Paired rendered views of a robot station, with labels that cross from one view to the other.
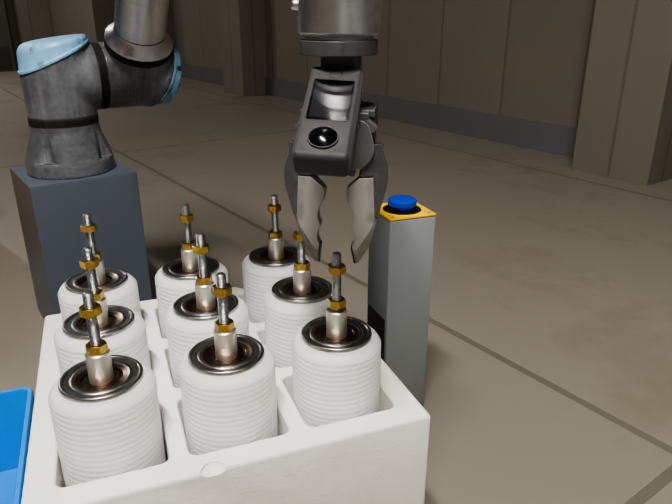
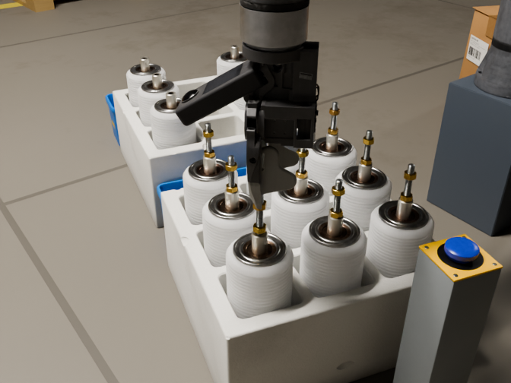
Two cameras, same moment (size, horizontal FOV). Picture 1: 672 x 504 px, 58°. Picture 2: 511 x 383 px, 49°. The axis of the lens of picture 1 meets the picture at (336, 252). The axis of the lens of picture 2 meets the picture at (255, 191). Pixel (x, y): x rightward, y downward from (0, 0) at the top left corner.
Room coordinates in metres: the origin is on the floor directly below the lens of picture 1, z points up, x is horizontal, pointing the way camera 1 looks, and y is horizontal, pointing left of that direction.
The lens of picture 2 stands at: (0.57, -0.63, 0.75)
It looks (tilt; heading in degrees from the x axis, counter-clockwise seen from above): 32 degrees down; 90
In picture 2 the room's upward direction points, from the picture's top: straight up
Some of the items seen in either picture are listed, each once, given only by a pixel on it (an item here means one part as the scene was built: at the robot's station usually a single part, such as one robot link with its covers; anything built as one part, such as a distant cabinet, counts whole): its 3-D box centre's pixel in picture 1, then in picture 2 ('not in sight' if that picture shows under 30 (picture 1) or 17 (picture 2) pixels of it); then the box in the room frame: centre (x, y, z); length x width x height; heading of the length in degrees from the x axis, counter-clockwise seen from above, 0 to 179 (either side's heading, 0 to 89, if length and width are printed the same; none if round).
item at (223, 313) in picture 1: (223, 309); (231, 178); (0.53, 0.11, 0.30); 0.01 x 0.01 x 0.08
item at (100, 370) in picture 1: (99, 366); (209, 163); (0.49, 0.22, 0.26); 0.02 x 0.02 x 0.03
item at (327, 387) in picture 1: (336, 405); (259, 297); (0.57, 0.00, 0.16); 0.10 x 0.10 x 0.18
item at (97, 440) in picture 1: (114, 456); (212, 213); (0.49, 0.22, 0.16); 0.10 x 0.10 x 0.18
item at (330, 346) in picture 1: (336, 334); (259, 249); (0.57, 0.00, 0.25); 0.08 x 0.08 x 0.01
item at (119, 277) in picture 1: (97, 281); (331, 147); (0.71, 0.30, 0.25); 0.08 x 0.08 x 0.01
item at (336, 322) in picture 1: (336, 323); (259, 242); (0.57, 0.00, 0.26); 0.02 x 0.02 x 0.03
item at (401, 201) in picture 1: (402, 205); (461, 251); (0.81, -0.09, 0.32); 0.04 x 0.04 x 0.02
